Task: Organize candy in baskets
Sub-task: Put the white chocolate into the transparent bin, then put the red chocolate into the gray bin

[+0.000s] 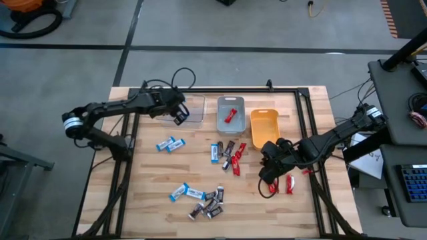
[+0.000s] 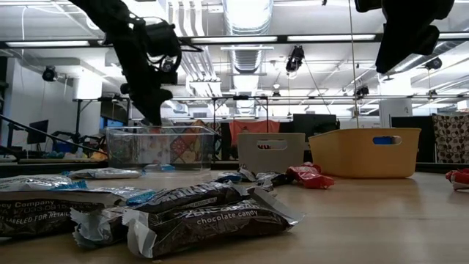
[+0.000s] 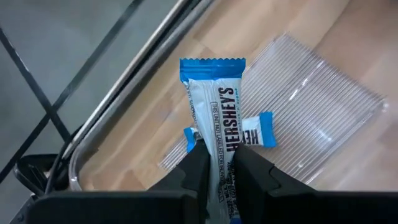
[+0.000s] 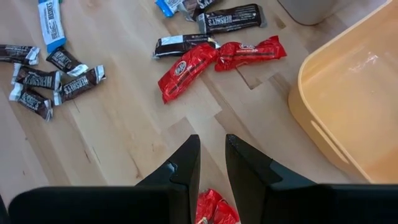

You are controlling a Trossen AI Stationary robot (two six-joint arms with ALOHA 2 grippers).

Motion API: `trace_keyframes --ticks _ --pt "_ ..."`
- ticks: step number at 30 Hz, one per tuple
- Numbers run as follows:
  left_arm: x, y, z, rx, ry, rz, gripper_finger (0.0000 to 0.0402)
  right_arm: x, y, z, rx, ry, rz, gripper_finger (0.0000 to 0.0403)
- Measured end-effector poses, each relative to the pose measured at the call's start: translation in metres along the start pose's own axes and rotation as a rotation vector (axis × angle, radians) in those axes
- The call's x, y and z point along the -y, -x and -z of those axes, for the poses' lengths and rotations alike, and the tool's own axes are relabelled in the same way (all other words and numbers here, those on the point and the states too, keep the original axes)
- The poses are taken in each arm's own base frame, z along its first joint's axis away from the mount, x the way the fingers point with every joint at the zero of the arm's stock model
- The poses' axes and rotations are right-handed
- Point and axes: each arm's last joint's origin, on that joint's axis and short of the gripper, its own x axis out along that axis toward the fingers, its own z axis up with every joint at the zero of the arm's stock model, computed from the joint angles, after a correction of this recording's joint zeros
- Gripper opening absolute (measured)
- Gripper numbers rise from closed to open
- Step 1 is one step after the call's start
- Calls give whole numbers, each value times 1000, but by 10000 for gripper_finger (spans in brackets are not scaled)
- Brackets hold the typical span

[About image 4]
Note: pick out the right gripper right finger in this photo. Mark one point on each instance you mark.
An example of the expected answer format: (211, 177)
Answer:
(248, 174)

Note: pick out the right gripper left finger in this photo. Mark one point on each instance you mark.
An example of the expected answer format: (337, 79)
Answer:
(183, 174)

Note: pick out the red Kit Kat bar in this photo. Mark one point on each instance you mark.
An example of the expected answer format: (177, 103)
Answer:
(206, 203)
(186, 73)
(225, 214)
(248, 51)

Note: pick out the brown Hershey's chocolate bar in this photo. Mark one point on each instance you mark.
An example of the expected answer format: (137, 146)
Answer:
(65, 60)
(15, 53)
(231, 18)
(79, 84)
(31, 102)
(37, 79)
(199, 4)
(178, 45)

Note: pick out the blue white Hershey's bar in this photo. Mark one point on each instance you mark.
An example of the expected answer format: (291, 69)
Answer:
(166, 5)
(51, 23)

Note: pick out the yellow plastic basket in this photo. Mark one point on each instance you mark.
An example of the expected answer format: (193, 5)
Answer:
(348, 93)

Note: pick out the grey plastic basket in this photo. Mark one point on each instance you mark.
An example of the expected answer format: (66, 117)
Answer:
(311, 11)

